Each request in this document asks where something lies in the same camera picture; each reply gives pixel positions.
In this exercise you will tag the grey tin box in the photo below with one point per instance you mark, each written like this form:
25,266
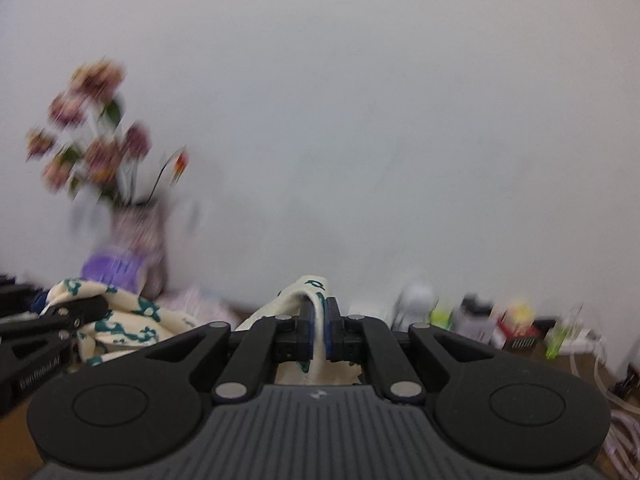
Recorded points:
475,322

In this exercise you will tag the cream dress with teal flowers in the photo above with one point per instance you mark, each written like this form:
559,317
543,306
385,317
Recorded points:
170,322

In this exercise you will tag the green and white small box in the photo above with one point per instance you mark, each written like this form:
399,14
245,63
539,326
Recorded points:
442,315

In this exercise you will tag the pink floral cloth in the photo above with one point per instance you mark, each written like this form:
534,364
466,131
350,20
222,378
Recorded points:
195,300

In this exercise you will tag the black and red box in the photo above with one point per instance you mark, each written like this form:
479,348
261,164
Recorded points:
520,342

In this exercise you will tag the fuzzy pink vase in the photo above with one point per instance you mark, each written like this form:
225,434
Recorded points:
142,240

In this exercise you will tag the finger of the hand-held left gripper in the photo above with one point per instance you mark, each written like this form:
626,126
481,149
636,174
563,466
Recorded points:
15,295
80,311

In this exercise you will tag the dried rose bouquet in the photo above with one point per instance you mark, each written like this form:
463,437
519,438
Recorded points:
100,150

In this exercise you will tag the white robot-shaped speaker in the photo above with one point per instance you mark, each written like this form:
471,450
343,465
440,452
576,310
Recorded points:
416,302

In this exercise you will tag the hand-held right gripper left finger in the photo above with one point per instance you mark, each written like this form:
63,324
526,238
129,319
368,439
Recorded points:
309,332

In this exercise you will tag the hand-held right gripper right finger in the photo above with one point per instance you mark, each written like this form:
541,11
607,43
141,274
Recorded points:
330,332

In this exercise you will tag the green liquid bottle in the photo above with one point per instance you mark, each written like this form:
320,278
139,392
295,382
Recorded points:
560,337

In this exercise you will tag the yellow round container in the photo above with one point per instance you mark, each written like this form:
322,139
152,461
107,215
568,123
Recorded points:
520,315

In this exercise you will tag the purple tissue pack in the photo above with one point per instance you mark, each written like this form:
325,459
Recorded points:
112,267

